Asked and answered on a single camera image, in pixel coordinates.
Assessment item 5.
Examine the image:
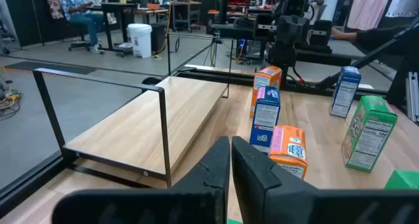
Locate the black pillar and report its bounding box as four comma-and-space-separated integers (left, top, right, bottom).
217, 0, 230, 25

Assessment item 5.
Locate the pink hanging garment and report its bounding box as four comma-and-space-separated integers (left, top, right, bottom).
346, 0, 394, 31

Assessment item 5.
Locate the floral hanging garment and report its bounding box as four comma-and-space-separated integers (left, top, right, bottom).
44, 0, 65, 21

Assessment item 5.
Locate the black metal table frame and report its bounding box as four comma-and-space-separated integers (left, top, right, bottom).
0, 16, 419, 218

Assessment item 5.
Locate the black office chair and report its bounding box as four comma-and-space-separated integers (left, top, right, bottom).
67, 22, 94, 53

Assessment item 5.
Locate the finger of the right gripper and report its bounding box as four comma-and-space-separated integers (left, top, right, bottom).
276, 16, 294, 46
293, 16, 310, 46

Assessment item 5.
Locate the yellow and black cable bundle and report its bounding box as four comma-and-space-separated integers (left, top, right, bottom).
0, 79, 24, 122

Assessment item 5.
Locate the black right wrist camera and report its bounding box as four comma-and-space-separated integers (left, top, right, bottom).
280, 0, 309, 18

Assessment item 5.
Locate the wooden shelf black metal frame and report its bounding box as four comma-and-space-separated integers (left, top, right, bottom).
31, 32, 235, 189

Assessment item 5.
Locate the black neighbouring table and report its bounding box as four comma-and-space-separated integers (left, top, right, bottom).
211, 22, 364, 69

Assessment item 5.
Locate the black cable with red tip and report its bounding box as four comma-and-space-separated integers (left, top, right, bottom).
292, 65, 308, 86

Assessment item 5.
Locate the person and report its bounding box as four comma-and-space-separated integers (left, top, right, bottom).
60, 0, 106, 56
330, 24, 410, 56

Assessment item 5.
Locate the wooden table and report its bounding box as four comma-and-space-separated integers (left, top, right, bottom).
132, 7, 170, 25

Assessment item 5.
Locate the white hanging garment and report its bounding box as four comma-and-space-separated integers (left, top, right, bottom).
385, 0, 419, 19

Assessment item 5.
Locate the black partition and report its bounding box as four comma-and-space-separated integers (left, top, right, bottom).
2, 0, 65, 48

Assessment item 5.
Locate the white plastic bucket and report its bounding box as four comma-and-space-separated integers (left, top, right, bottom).
126, 23, 154, 59

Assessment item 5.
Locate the blue Frosted Flakes cereal box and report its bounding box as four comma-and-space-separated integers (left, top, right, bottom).
249, 85, 282, 154
329, 65, 363, 119

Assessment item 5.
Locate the black caster wheel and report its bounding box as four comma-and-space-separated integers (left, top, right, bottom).
141, 76, 162, 86

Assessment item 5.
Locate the black desk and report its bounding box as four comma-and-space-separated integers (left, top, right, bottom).
87, 1, 140, 54

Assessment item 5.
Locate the black floor mat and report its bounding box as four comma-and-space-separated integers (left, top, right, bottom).
3, 60, 98, 76

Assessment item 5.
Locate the aluminium extrusion post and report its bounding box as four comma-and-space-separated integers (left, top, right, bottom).
405, 71, 419, 124

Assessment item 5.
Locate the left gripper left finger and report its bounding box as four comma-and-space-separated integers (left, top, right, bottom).
51, 135, 231, 224

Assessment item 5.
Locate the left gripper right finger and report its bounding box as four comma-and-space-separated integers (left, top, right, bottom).
230, 135, 419, 224

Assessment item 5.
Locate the orange Mini Wheats cereal box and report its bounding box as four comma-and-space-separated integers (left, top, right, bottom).
268, 124, 308, 181
249, 65, 283, 119

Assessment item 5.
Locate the metal cart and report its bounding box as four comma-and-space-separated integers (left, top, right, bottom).
170, 0, 203, 33

